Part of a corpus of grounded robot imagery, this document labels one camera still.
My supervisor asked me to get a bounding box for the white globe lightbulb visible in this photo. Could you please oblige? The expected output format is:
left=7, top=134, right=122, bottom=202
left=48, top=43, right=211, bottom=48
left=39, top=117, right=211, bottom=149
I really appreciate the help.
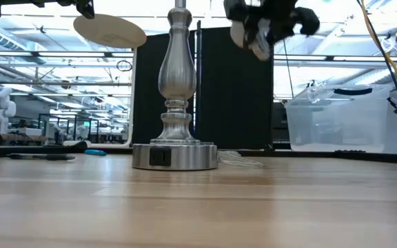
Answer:
left=230, top=17, right=273, bottom=62

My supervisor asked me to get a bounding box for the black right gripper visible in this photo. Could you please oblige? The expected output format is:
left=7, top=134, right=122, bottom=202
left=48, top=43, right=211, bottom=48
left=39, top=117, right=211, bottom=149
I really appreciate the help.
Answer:
left=224, top=0, right=320, bottom=48

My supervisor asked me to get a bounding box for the beige round disc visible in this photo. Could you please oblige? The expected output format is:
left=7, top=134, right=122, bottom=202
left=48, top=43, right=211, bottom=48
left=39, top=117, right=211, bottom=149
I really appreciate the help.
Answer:
left=73, top=13, right=147, bottom=50

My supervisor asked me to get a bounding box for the thick black cable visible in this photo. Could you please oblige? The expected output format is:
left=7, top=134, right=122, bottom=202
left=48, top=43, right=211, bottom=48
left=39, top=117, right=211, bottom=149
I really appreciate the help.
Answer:
left=355, top=0, right=397, bottom=103

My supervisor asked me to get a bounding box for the thin black hanging cable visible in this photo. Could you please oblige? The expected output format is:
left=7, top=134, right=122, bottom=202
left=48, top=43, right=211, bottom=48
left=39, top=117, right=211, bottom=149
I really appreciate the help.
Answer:
left=282, top=38, right=294, bottom=100

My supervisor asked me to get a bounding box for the thick yellow cable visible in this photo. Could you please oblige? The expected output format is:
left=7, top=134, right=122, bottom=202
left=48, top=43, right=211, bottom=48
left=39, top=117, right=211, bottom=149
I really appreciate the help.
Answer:
left=359, top=0, right=397, bottom=106

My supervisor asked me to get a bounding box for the black fabric divider panel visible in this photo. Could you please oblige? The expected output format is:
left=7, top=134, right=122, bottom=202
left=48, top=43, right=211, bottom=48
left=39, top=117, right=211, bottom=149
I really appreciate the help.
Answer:
left=196, top=19, right=275, bottom=150
left=132, top=30, right=197, bottom=148

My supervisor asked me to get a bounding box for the silver metal lamp base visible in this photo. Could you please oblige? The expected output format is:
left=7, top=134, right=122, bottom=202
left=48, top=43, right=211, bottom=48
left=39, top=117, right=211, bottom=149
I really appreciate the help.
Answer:
left=132, top=0, right=219, bottom=172

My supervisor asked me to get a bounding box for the black equipment cabinet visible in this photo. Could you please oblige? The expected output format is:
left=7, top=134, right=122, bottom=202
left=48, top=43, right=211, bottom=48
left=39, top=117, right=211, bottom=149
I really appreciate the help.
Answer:
left=272, top=101, right=291, bottom=149

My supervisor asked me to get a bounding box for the clear plastic storage bin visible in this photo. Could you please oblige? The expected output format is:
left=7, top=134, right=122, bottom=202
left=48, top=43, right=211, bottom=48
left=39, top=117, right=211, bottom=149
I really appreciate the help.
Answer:
left=283, top=84, right=392, bottom=154

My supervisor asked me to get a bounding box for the black metal table frame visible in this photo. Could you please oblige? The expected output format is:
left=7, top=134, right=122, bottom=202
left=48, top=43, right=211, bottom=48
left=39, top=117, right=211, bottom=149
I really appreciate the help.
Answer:
left=0, top=144, right=397, bottom=164

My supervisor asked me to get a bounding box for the clear lamp power cord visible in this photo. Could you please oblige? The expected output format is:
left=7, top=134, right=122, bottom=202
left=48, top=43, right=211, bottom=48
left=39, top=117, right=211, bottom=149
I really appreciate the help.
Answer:
left=217, top=149, right=264, bottom=169

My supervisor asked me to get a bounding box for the black marker pen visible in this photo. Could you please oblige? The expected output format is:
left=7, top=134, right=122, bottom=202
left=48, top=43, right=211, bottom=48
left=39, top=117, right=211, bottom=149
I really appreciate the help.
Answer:
left=7, top=153, right=77, bottom=162

